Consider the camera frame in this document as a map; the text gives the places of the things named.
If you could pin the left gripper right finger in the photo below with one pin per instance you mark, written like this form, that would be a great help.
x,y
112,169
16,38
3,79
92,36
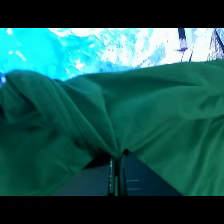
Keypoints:
x,y
140,180

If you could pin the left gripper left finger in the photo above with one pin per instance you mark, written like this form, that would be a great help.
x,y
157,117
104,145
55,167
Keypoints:
x,y
98,180

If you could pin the dark green garment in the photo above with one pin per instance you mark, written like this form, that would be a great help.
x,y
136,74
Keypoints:
x,y
166,113

